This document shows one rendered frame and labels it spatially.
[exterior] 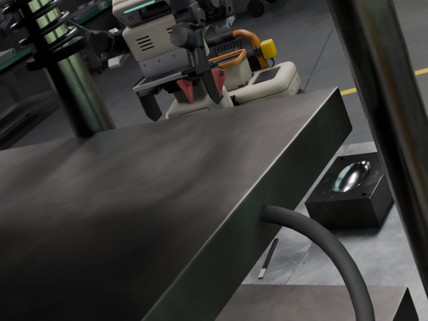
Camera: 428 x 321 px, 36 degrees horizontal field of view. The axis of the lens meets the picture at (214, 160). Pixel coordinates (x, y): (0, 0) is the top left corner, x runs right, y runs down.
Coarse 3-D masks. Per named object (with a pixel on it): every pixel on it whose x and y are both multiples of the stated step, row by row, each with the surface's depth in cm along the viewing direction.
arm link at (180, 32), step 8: (200, 8) 196; (200, 16) 195; (176, 24) 190; (184, 24) 190; (192, 24) 194; (200, 24) 195; (176, 32) 190; (184, 32) 189; (192, 32) 192; (176, 40) 190; (184, 40) 189; (192, 40) 191
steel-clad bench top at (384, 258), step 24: (360, 144) 172; (288, 240) 142; (360, 240) 131; (384, 240) 128; (288, 264) 134; (312, 264) 130; (360, 264) 124; (384, 264) 121; (408, 264) 118; (408, 288) 112
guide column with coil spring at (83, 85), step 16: (16, 0) 81; (48, 0) 83; (16, 16) 82; (48, 16) 82; (32, 32) 83; (64, 32) 84; (32, 48) 84; (64, 64) 84; (80, 64) 86; (48, 80) 86; (64, 80) 85; (80, 80) 85; (64, 96) 86; (80, 96) 86; (96, 96) 87; (64, 112) 87; (80, 112) 86; (96, 112) 87; (80, 128) 87; (96, 128) 87; (112, 128) 89
